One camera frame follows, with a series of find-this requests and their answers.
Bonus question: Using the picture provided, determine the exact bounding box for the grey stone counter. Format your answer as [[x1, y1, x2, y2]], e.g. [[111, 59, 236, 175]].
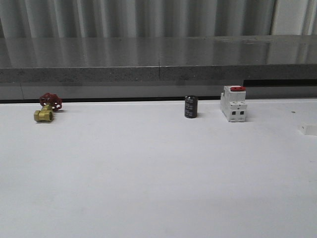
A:
[[0, 35, 317, 101]]

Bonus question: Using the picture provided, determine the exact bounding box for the brass valve red handwheel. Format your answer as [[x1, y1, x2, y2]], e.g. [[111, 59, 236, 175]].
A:
[[34, 93, 62, 122]]

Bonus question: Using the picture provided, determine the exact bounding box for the black cylindrical capacitor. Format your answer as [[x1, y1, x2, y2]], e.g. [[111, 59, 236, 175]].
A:
[[184, 95, 198, 119]]

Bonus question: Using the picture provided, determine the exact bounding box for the white half pipe clamp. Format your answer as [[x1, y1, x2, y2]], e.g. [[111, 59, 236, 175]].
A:
[[299, 124, 317, 136]]

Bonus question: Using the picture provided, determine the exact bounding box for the grey pleated curtain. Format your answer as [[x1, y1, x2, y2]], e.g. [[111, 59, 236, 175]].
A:
[[0, 0, 317, 38]]

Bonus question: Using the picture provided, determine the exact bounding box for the white circuit breaker red switch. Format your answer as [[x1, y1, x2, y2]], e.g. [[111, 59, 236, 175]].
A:
[[220, 85, 247, 122]]

